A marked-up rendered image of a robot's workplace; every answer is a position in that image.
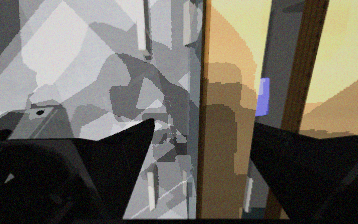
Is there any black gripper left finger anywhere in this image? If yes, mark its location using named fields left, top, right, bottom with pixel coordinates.
left=0, top=118, right=155, bottom=219

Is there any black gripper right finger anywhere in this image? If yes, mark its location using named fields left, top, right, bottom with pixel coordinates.
left=250, top=122, right=358, bottom=219

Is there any small blue block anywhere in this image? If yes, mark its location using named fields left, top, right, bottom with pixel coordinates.
left=255, top=78, right=269, bottom=117

